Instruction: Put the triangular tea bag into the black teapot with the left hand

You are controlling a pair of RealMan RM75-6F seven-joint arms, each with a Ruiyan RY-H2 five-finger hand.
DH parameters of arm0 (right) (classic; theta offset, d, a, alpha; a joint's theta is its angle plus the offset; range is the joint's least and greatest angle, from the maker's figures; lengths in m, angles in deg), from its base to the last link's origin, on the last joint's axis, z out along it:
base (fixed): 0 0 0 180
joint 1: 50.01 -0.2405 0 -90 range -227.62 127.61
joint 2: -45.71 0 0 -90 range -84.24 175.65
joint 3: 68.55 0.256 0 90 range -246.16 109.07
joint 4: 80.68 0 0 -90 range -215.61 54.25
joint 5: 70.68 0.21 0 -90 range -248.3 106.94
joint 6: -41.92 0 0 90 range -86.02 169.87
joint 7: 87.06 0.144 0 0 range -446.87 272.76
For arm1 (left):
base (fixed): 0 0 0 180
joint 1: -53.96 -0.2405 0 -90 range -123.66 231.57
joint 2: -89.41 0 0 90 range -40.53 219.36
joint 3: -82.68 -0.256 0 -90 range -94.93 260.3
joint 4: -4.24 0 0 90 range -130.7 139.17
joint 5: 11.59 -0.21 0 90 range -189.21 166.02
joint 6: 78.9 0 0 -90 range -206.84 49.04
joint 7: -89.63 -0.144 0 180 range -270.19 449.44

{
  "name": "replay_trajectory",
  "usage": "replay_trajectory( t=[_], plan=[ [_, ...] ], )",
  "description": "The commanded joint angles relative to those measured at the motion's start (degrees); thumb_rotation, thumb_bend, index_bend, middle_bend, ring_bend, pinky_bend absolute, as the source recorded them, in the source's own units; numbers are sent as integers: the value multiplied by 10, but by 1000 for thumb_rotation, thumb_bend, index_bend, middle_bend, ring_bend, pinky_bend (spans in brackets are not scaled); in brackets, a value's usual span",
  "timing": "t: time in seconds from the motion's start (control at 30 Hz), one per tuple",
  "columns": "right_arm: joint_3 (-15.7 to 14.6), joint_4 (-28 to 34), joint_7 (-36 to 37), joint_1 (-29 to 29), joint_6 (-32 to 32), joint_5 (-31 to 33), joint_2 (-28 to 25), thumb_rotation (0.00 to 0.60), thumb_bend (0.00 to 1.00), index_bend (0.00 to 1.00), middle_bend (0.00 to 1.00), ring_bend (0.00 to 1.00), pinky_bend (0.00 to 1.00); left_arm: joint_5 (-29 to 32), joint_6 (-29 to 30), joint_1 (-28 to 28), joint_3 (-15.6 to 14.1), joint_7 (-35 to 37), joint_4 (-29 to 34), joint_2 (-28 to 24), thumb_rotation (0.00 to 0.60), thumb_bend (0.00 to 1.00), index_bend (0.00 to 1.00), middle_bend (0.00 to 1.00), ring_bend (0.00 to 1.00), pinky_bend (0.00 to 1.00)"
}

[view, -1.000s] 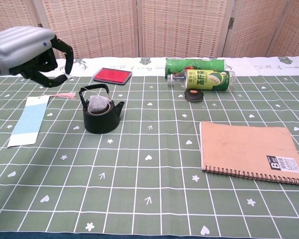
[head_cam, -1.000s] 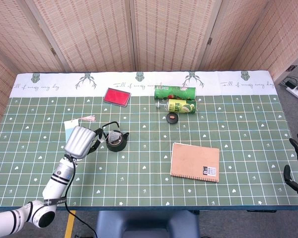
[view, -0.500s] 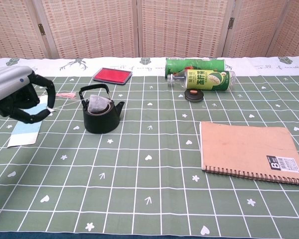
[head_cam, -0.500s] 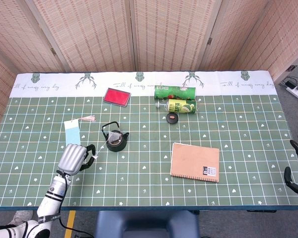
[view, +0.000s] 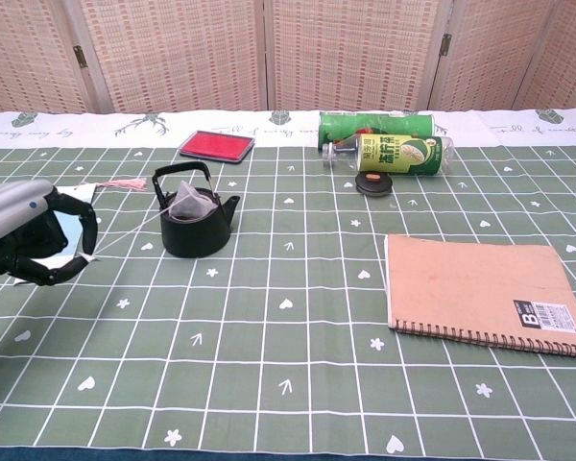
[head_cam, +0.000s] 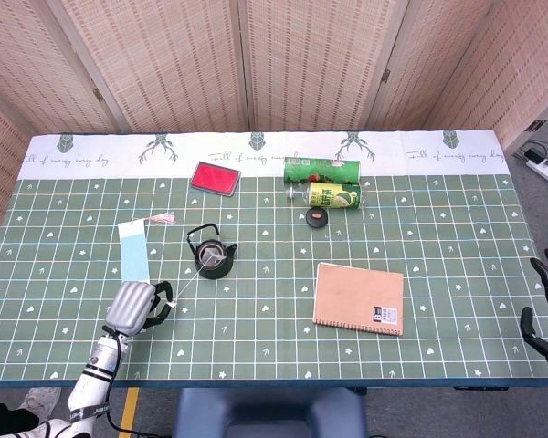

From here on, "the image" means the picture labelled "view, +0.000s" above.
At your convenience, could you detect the green checked tablecloth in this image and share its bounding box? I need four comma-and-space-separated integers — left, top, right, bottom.
0, 109, 576, 455

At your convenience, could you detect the blue white bookmark pink tassel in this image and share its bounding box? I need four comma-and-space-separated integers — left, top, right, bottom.
12, 177, 149, 285

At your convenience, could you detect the green label tea bottle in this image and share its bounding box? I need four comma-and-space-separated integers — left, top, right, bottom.
321, 134, 456, 177

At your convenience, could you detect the pyramid tea bag with string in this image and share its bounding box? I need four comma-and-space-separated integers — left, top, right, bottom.
78, 181, 213, 263

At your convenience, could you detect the bamboo folding screen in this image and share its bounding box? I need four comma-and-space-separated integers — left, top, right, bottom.
0, 0, 576, 116

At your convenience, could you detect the red ink pad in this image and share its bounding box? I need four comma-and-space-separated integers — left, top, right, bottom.
178, 130, 256, 165

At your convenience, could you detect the black cast iron teapot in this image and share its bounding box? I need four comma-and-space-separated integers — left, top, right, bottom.
152, 160, 242, 259

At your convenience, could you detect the brown spiral notebook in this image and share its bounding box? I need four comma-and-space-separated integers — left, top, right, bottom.
384, 233, 576, 360

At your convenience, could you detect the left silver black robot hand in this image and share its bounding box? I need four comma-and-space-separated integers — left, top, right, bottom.
0, 178, 100, 288

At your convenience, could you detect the green chips can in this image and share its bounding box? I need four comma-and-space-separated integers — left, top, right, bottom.
316, 110, 437, 150

